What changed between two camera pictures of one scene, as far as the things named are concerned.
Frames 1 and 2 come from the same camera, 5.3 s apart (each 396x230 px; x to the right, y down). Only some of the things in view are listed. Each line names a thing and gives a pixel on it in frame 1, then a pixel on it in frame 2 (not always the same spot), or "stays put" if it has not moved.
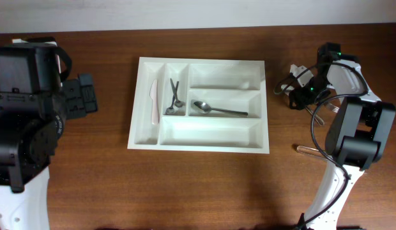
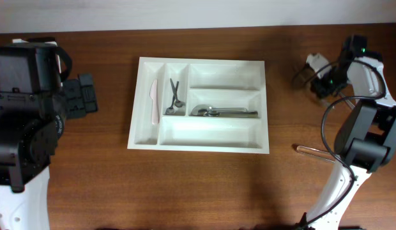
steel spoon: [318, 119] -> [211, 113]
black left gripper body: [79, 98] stays put
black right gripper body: [308, 93] -> [329, 82]
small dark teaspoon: [170, 110] stays put
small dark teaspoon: [177, 103] stays put
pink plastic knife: [153, 92] stays put
